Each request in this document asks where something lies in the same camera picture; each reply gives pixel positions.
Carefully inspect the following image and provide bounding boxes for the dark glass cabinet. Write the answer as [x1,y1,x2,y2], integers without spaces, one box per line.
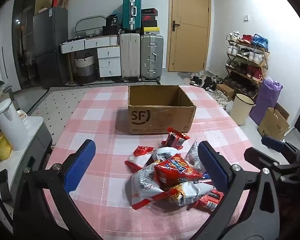
[12,0,40,89]

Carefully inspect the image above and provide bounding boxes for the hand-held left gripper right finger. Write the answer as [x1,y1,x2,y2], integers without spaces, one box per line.
[197,141,282,240]

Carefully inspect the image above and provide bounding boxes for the white kettle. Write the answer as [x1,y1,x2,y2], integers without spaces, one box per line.
[0,99,28,151]

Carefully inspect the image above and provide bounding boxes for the grey door mat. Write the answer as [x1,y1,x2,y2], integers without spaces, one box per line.
[177,71,205,79]

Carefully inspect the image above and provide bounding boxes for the arched metal frame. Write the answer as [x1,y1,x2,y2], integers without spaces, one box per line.
[74,15,107,34]

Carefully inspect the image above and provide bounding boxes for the brown cardboard box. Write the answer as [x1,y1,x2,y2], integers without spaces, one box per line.
[127,85,197,135]

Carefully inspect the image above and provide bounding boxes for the pile of shoes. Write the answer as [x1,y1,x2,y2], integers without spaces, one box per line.
[189,70,230,105]

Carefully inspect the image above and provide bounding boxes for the cream waste bin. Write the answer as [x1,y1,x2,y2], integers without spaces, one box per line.
[230,93,255,126]

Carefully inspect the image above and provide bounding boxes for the silver suitcase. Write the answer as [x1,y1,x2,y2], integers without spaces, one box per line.
[140,34,164,82]

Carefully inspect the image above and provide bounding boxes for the white drawer dresser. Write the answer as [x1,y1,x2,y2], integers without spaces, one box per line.
[60,35,122,82]

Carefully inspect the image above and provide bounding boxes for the yellow black shoe box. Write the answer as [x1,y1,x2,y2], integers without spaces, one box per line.
[142,27,160,35]

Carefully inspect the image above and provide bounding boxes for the dotted white rug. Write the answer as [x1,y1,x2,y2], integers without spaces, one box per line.
[27,81,163,147]

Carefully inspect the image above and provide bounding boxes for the red orange snack packet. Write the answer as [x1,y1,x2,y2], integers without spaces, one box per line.
[154,154,203,189]

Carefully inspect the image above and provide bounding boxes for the pink checked tablecloth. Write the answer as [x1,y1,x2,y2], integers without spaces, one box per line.
[44,85,255,240]

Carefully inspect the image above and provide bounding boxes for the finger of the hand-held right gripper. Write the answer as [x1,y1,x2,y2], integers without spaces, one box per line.
[261,135,291,153]
[244,146,282,169]

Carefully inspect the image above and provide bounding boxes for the white wardrobe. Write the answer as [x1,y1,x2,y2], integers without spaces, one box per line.
[0,12,22,90]

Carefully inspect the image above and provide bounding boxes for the large white red snack packet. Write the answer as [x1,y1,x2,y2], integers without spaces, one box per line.
[131,165,170,210]

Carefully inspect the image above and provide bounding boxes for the white orange snack packet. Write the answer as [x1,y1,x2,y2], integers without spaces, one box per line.
[166,180,214,207]

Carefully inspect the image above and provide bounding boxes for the small white cup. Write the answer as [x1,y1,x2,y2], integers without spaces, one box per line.
[17,109,28,127]

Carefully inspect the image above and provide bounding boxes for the beige suitcase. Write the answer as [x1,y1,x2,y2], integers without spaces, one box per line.
[119,33,141,82]

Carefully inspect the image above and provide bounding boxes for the black printed bag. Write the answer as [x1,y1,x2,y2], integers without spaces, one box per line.
[105,14,119,27]

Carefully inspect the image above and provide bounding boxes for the dark red cookie packet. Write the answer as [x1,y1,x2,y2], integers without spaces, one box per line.
[187,189,225,214]

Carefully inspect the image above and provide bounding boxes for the teal suitcase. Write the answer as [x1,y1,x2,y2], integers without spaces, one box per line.
[122,0,142,32]

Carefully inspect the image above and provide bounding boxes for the grey refrigerator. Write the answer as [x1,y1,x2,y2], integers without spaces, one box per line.
[33,7,69,89]

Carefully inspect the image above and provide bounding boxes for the wooden door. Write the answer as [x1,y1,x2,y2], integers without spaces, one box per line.
[166,0,212,72]

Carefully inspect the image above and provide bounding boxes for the woven laundry basket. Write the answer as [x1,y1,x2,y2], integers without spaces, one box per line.
[74,52,95,84]

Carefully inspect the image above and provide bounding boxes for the small cardboard box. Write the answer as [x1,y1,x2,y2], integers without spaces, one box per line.
[216,84,237,100]
[257,102,290,140]

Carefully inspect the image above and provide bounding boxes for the wooden shoe rack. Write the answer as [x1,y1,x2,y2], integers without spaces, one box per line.
[225,36,270,98]

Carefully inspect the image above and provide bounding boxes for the grey side cabinet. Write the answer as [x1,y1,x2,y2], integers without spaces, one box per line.
[0,116,53,205]

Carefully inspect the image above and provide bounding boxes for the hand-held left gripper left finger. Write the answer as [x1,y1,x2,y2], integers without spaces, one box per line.
[13,139,101,240]

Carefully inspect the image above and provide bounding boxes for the rows of sneakers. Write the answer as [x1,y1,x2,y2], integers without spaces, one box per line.
[225,31,269,90]

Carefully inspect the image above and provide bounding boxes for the small red snack packet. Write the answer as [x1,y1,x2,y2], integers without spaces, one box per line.
[165,127,190,150]

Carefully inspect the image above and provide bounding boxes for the purple bag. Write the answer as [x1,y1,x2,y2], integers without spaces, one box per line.
[249,77,283,125]

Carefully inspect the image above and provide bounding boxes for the silver snack packet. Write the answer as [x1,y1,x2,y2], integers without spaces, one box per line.
[184,140,207,174]

